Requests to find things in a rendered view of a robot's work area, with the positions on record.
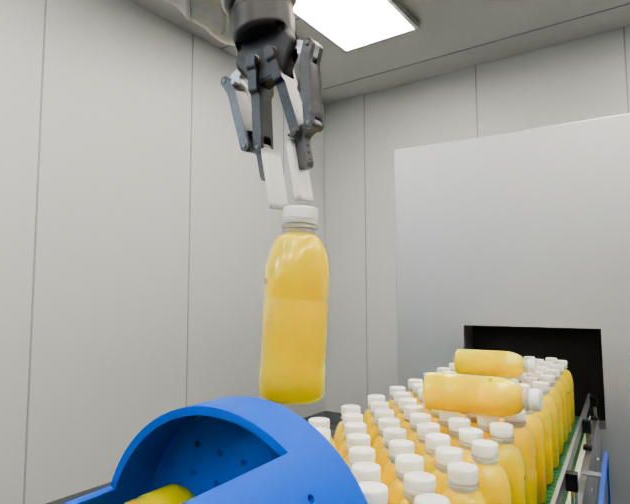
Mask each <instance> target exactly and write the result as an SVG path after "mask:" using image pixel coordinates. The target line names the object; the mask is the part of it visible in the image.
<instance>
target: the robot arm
mask: <svg viewBox="0 0 630 504"><path fill-rule="evenodd" d="M164 1H166V2H169V3H171V4H173V5H175V6H176V7H177V8H178V9H179V10H180V11H181V12H182V13H183V14H184V16H185V17H186V19H187V20H188V21H192V22H194V23H196V24H198V25H200V26H202V27H203V28H205V29H206V30H207V31H208V32H209V33H210V34H211V35H212V36H213V37H214V38H215V39H217V40H218V41H220V42H222V43H225V44H228V45H235V46H236V48H237V51H238V57H237V61H236V67H237V69H236V70H235V71H234V72H233V73H232V75H231V76H230V77H227V76H223V77H222V78H221V85H222V87H223V88H224V90H225V91H226V93H227V94H228V98H229V103H230V107H231V111H232V115H233V120H234V124H235V128H236V132H237V136H238V141H239V145H240V149H241V150H242V151H245V152H248V153H252V154H256V156H257V162H258V168H259V175H260V178H261V180H262V181H265V182H266V188H267V195H268V201H269V208H270V209H277V210H283V208H284V207H285V206H288V200H287V194H286V188H285V181H284V175H283V168H282V162H281V156H280V152H279V151H276V150H274V148H273V122H272V98H273V97H274V86H277V89H278V93H279V96H280V100H281V103H282V106H283V110H284V113H285V117H286V120H287V124H288V127H289V130H290V133H289V134H287V135H288V136H289V137H291V138H294V140H293V139H290V138H289V139H287V140H286V141H285V142H286V148H287V155H288V161H289V167H290V174H291V180H292V186H293V193H294V199H295V201H296V202H302V203H308V204H310V203H313V201H314V200H313V194H312V188H311V182H310V176H309V169H312V168H313V164H314V162H313V156H312V150H311V144H310V140H311V138H312V136H313V135H315V134H316V133H317V132H322V130H323V129H324V119H323V105H322V92H321V78H320V61H321V57H322V52H323V46H322V45H320V44H319V43H318V42H316V41H315V40H313V39H312V38H310V37H306V38H305V39H304V40H300V39H299V37H298V36H297V35H296V34H297V28H296V22H295V16H294V10H293V8H294V6H295V5H296V1H297V0H164ZM298 56H299V69H300V83H301V97H302V103H301V99H300V96H299V93H298V89H297V86H298V83H297V79H296V76H295V73H294V67H295V64H296V61H297V59H298ZM244 78H246V79H247V80H248V91H249V93H250V94H251V106H250V102H249V98H248V95H247V93H246V91H245V90H246V88H247V86H246V85H245V82H244ZM251 108H252V111H251ZM290 134H291V135H290Z"/></svg>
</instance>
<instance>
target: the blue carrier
mask: <svg viewBox="0 0 630 504"><path fill-rule="evenodd" d="M168 484H178V485H181V486H184V487H185V488H187V489H188V490H190V491H191V492H192V493H193V494H194V496H195V497H194V498H192V499H190V500H187V501H185V502H183V503H181V504H368V503H367V501H366V498H365V496H364V494H363V492H362V490H361V488H360V486H359V484H358V482H357V480H356V478H355V477H354V475H353V473H352V472H351V470H350V468H349V467H348V465H347V464H346V462H345V461H344V460H343V458H342V457H341V455H340V454H339V453H338V452H337V450H336V449H335V448H334V447H333V446H332V444H331V443H330V442H329V441H328V440H327V439H326V438H325V437H324V436H323V435H322V434H321V433H320V432H319V431H318V430H317V429H316V428H315V427H313V426H312V425H311V424H310V423H309V422H307V421H306V420H305V419H303V418H302V417H300V416H299V415H297V414H296V413H294V412H292V411H291V410H289V409H287V408H285V407H283V406H281V405H279V404H276V403H274V402H271V401H268V400H265V399H261V398H256V397H249V396H230V397H223V398H218V399H214V400H210V401H207V402H203V403H199V404H195V405H191V406H187V407H183V408H179V409H176V410H173V411H170V412H167V413H165V414H163V415H161V416H159V417H158V418H156V419H154V420H153V421H152V422H150V423H149V424H148V425H146V426H145V427H144V428H143V429H142V430H141V431H140V432H139V433H138V434H137V435H136V436H135V438H134V439H133V440H132V442H131V443H130V444H129V446H128V447H127V449H126V450H125V452H124V454H123V456H122V457H121V459H120V461H119V463H118V466H117V468H116V470H115V473H114V476H113V478H112V481H111V485H110V486H108V487H105V488H103V489H100V490H97V491H95V492H92V493H89V494H87V495H84V496H81V497H79V498H76V499H73V500H70V501H68V502H65V503H62V504H122V503H124V502H127V501H129V500H131V499H136V498H137V497H139V496H141V495H143V494H146V493H148V492H151V491H153V490H155V489H158V488H160V487H162V486H165V485H168Z"/></svg>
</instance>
